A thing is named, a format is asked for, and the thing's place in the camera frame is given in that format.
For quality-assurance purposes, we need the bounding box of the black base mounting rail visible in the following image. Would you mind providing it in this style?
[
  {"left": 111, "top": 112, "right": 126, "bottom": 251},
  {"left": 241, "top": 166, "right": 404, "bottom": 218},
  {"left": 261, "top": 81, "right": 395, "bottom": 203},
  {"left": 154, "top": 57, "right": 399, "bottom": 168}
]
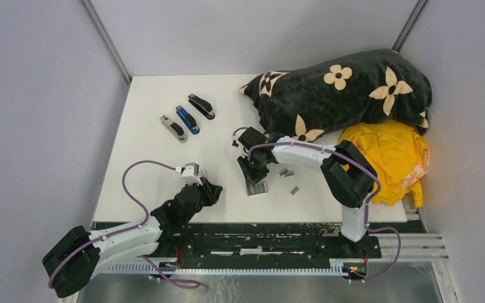
[{"left": 92, "top": 220, "right": 428, "bottom": 271}]

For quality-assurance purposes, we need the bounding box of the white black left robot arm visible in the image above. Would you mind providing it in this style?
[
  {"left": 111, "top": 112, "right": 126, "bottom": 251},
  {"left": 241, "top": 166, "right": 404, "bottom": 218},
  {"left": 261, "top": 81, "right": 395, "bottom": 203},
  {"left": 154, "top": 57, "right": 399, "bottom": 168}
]
[{"left": 42, "top": 177, "right": 223, "bottom": 299}]

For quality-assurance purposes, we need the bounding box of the black stapler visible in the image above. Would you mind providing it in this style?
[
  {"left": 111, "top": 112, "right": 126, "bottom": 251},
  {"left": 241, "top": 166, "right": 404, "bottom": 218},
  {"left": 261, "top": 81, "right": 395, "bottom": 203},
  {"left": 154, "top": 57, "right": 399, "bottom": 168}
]
[{"left": 188, "top": 94, "right": 215, "bottom": 120}]

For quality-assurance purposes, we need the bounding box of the yellow crumpled cloth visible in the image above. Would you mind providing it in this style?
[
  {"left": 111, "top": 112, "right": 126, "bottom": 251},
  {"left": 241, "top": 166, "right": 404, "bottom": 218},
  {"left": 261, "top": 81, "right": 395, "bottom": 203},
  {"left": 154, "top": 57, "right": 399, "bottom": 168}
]
[{"left": 339, "top": 120, "right": 431, "bottom": 208}]

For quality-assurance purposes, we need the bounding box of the white slotted cable duct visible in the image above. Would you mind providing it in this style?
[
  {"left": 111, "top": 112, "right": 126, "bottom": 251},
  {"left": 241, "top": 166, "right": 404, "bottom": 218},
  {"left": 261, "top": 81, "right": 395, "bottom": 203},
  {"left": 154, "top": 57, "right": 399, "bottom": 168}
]
[{"left": 102, "top": 259, "right": 361, "bottom": 278}]

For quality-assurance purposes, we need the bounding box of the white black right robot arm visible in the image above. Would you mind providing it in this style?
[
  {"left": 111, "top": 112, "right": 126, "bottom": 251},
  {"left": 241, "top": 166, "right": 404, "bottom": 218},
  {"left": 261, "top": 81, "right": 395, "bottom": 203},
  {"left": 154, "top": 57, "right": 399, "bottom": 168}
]
[{"left": 231, "top": 127, "right": 381, "bottom": 258}]

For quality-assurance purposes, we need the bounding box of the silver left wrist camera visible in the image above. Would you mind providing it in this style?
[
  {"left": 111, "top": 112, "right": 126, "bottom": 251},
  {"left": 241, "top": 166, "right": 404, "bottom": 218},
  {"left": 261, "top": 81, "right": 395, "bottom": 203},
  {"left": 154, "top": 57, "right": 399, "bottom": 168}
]
[{"left": 175, "top": 162, "right": 207, "bottom": 186}]

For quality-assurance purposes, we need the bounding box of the staple box with staples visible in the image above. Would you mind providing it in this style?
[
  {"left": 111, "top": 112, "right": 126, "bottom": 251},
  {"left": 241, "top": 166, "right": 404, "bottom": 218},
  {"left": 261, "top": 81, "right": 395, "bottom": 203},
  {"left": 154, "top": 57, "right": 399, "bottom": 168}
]
[{"left": 247, "top": 182, "right": 268, "bottom": 196}]

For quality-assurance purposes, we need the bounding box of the beige stapler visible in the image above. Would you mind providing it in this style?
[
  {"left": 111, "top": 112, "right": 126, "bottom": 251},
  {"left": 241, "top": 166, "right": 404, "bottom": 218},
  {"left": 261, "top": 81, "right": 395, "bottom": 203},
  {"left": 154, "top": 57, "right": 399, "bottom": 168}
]
[{"left": 160, "top": 115, "right": 188, "bottom": 143}]

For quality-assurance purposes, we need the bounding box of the black floral plush pillow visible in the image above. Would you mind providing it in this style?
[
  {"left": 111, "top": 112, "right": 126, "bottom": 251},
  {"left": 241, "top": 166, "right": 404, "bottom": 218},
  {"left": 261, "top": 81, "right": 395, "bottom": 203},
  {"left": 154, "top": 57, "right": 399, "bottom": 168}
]
[{"left": 239, "top": 49, "right": 433, "bottom": 142}]

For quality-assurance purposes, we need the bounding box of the blue stapler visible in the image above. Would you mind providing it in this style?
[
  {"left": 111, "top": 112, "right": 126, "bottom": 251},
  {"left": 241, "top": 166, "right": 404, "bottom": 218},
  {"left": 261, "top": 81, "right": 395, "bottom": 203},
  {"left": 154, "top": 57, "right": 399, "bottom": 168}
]
[{"left": 176, "top": 105, "right": 200, "bottom": 134}]

